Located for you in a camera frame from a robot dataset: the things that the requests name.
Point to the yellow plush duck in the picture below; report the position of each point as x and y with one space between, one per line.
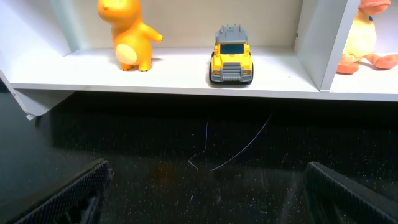
360 40

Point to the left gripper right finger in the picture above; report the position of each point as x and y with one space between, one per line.
348 199

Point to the yellow rubber duck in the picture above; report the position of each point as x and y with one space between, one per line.
130 37

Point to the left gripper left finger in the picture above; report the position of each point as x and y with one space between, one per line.
62 202

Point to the grey and yellow toy truck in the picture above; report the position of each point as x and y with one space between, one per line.
231 59

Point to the white shelf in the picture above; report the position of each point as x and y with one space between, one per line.
174 68

